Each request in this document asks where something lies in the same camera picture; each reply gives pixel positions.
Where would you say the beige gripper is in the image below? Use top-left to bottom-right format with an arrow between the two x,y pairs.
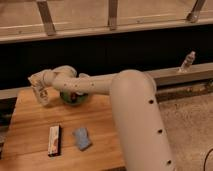
28,69 -> 51,87

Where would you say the white plastic bottle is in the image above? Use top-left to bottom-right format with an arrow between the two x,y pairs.
32,80 -> 49,106

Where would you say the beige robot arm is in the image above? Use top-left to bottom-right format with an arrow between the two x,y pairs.
28,65 -> 177,171

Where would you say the clear bottle on ledge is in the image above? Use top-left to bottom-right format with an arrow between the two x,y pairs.
179,51 -> 196,72

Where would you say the red item in bowl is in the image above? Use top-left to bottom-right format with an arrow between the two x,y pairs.
70,93 -> 76,102

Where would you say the green bowl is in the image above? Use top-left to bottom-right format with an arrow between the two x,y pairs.
60,92 -> 89,106

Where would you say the white paper cup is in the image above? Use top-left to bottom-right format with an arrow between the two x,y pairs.
79,73 -> 89,78

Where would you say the black and white box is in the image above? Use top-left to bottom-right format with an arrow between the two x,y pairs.
48,125 -> 61,157

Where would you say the blue crumpled cloth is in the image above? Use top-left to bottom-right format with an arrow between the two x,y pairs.
73,127 -> 92,151

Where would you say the wooden table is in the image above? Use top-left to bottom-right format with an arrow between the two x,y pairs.
0,89 -> 124,171

